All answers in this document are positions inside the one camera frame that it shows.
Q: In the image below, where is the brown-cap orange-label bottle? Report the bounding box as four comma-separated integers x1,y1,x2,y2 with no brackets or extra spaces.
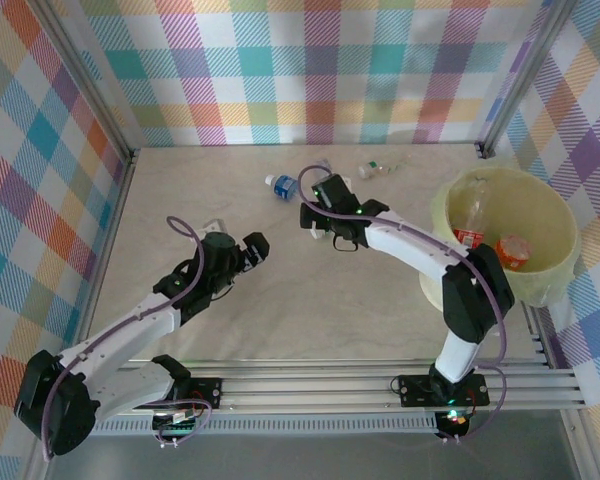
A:
494,233,532,271

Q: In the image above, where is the red-label cola bottle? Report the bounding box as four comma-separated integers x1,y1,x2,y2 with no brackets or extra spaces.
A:
452,178,495,250

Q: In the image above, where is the small blue-label water bottle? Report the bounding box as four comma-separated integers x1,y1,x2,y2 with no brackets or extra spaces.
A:
263,172,302,202

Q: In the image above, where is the aluminium frame post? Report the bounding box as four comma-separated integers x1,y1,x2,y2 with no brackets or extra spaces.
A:
477,0,581,159
29,0,140,166

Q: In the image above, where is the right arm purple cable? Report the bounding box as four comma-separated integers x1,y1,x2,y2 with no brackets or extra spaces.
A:
297,165,510,444

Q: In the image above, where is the slotted grey cable duct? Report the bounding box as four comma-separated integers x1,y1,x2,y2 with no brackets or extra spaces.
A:
59,418,441,437

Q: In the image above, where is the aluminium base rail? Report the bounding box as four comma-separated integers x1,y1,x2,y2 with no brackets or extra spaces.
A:
34,358,586,417

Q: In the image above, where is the small clear green-label bottle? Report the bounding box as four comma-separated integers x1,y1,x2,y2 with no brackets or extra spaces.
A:
357,157,410,181

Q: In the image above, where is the thin black cable loop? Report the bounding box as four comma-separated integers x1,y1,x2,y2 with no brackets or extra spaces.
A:
331,233,360,255

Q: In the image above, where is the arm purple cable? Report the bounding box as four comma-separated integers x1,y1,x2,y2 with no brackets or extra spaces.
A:
39,215,216,459
297,165,510,444

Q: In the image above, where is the white plastic bin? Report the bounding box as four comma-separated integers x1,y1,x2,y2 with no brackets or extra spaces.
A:
418,167,581,312

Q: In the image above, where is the small black controller board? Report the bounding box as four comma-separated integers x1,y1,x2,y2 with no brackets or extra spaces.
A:
151,408,204,449
435,407,474,444

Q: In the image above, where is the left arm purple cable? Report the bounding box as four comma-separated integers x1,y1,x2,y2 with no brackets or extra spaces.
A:
39,215,216,459

